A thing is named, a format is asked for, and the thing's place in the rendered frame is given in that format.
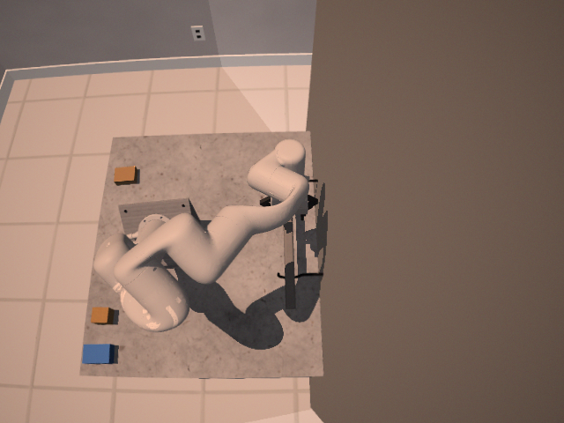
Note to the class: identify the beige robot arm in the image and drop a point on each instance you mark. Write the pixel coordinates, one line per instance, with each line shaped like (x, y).
(160, 302)

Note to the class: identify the blue block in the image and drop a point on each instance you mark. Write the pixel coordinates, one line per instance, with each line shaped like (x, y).
(93, 354)

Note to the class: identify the brown wall panel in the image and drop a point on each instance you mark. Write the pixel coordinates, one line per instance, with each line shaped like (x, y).
(440, 215)

